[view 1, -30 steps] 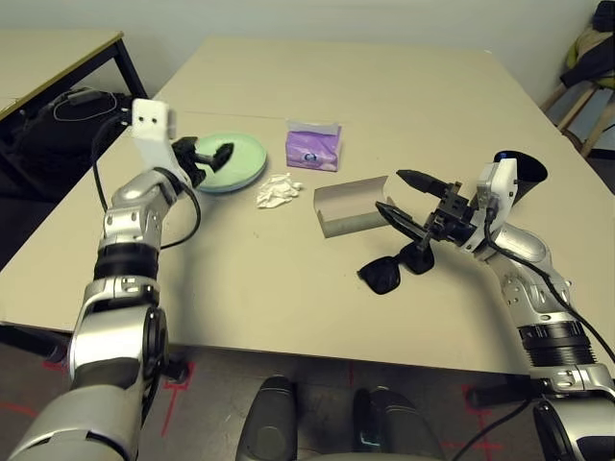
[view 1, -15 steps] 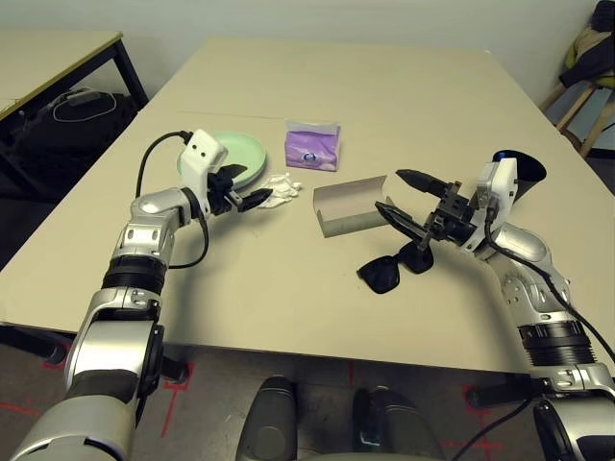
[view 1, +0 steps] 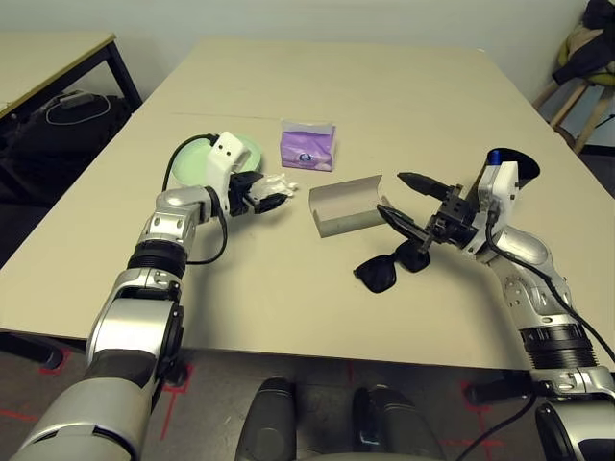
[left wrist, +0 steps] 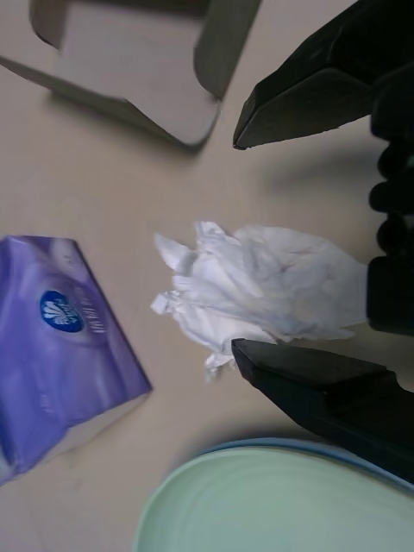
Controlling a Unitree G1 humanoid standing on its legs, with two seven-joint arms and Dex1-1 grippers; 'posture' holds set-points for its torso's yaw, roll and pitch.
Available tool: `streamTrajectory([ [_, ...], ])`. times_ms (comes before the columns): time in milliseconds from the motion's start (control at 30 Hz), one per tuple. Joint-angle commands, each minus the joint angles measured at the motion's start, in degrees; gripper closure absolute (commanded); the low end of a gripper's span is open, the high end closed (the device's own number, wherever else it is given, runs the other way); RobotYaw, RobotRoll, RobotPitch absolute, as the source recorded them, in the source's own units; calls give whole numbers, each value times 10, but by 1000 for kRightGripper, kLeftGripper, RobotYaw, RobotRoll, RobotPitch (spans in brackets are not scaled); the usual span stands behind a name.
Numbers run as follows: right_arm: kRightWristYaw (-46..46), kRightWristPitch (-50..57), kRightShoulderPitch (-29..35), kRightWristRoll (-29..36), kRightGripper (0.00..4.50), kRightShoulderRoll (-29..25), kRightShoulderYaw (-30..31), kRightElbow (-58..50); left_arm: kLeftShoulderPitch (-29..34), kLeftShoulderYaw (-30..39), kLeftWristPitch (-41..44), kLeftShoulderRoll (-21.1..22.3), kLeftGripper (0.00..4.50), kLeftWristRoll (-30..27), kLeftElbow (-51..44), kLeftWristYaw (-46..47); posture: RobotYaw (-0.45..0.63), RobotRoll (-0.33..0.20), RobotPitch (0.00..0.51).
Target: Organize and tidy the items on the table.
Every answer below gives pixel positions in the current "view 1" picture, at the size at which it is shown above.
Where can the beige side table black legs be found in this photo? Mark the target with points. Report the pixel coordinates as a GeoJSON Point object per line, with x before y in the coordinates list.
{"type": "Point", "coordinates": [38, 62]}

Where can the grey glasses case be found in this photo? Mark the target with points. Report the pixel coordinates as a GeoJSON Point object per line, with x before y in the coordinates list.
{"type": "Point", "coordinates": [346, 201]}

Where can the dark jacket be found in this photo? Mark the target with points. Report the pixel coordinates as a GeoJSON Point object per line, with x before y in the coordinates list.
{"type": "Point", "coordinates": [596, 43]}

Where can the white tissue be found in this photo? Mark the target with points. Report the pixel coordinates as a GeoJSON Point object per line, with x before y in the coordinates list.
{"type": "Point", "coordinates": [278, 183]}

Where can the grey left robot leg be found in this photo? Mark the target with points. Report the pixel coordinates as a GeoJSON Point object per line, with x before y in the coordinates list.
{"type": "Point", "coordinates": [269, 418]}

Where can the grey robot leg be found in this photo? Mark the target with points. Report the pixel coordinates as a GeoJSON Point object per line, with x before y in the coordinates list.
{"type": "Point", "coordinates": [394, 422]}
{"type": "Point", "coordinates": [269, 418]}

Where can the black bag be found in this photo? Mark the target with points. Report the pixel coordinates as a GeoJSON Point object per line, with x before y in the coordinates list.
{"type": "Point", "coordinates": [57, 144]}

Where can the wooden stool green seat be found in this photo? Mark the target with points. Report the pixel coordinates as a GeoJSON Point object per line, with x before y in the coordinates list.
{"type": "Point", "coordinates": [572, 93]}

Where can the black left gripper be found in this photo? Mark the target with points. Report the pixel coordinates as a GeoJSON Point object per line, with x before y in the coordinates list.
{"type": "Point", "coordinates": [238, 201]}

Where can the green plastic plate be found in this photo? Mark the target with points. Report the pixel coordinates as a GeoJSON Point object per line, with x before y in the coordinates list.
{"type": "Point", "coordinates": [192, 168]}

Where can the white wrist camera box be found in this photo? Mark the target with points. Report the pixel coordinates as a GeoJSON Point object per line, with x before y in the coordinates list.
{"type": "Point", "coordinates": [226, 153]}
{"type": "Point", "coordinates": [502, 187]}

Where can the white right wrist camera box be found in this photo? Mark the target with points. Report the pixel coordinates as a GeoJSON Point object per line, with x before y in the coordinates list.
{"type": "Point", "coordinates": [502, 187]}

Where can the grey power adapter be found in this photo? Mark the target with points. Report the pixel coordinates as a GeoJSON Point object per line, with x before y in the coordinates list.
{"type": "Point", "coordinates": [74, 100]}

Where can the grey right robot leg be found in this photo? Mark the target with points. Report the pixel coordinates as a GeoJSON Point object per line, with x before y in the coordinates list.
{"type": "Point", "coordinates": [394, 422]}

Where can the black pen cup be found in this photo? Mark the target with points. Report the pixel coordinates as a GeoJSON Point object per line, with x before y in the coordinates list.
{"type": "Point", "coordinates": [528, 168]}

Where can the black sunglasses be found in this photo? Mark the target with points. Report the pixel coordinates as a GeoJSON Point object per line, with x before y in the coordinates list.
{"type": "Point", "coordinates": [377, 274]}

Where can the purple tissue pack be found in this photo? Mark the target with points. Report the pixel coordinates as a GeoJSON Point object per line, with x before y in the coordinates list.
{"type": "Point", "coordinates": [307, 144]}

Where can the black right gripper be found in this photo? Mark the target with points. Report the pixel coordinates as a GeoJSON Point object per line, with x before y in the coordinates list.
{"type": "Point", "coordinates": [454, 221]}

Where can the blue marker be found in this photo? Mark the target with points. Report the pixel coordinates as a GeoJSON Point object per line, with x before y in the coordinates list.
{"type": "Point", "coordinates": [494, 157]}

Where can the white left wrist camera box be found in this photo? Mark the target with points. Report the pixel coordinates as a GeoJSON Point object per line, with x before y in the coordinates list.
{"type": "Point", "coordinates": [226, 153]}

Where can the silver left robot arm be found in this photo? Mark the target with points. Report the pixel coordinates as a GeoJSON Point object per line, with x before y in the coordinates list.
{"type": "Point", "coordinates": [125, 336]}

